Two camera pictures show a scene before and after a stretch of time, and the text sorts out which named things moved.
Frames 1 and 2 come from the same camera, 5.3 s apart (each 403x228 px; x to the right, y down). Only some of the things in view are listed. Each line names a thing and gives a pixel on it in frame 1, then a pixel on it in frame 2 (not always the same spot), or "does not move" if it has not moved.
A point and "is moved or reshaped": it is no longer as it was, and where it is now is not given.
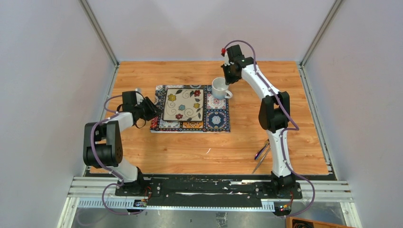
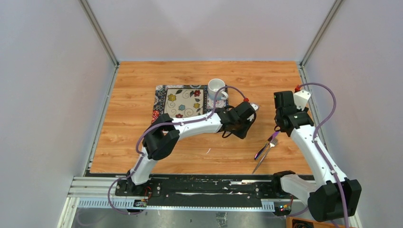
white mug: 219,89 is moved or reshaped
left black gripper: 153,111 -> 241,134
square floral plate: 184,104 does not move
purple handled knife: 261,149 does not move
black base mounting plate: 207,191 does not move
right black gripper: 229,80 -> 305,110
